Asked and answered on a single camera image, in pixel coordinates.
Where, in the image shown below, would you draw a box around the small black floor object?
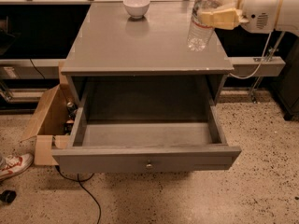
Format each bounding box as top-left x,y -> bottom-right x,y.
0,190 -> 17,203

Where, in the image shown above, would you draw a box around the clear plastic water bottle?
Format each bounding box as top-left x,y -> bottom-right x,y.
187,0 -> 220,51

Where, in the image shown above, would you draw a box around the black floor cable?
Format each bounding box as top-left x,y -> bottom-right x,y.
54,165 -> 103,224

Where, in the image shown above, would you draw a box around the white and red sneaker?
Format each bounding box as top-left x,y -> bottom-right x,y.
0,153 -> 34,181

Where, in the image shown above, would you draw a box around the brown cardboard box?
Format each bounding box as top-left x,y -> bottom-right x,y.
21,62 -> 74,166

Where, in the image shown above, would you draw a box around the cans inside cardboard box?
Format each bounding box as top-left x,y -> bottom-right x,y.
64,102 -> 78,135

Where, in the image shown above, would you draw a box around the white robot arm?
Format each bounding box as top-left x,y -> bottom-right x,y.
197,0 -> 299,35

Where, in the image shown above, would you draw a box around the grey wooden cabinet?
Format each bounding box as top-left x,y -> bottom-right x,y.
60,0 -> 235,123

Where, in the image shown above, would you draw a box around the white ceramic bowl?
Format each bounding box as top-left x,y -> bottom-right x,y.
123,0 -> 150,19

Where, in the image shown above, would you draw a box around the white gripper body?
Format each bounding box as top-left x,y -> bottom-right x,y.
241,0 -> 280,34

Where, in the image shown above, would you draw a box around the black wall cable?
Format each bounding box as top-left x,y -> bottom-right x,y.
29,58 -> 47,80

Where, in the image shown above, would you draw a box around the white hanging cable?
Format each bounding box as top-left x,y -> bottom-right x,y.
229,31 -> 274,80

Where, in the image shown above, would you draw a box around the grey open top drawer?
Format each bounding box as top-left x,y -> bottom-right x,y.
51,77 -> 242,175

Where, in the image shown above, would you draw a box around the grey metal rail frame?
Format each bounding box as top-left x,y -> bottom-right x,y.
0,0 -> 299,105

